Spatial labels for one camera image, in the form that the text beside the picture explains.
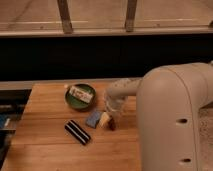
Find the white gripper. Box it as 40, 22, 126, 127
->
99, 97, 126, 128

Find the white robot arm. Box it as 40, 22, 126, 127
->
104, 62, 213, 171

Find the clear plastic cup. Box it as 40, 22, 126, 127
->
104, 93, 127, 122

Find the black striped rectangular block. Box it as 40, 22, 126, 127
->
64, 120, 91, 145

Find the green bowl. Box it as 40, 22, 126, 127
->
65, 84, 96, 110

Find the white toothpaste tube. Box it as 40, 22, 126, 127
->
64, 84, 94, 104

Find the left metal window post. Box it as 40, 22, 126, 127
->
57, 0, 73, 34

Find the metal window post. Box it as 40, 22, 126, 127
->
57, 0, 73, 34
124, 0, 137, 32

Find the right metal window post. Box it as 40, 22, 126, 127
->
124, 0, 137, 32

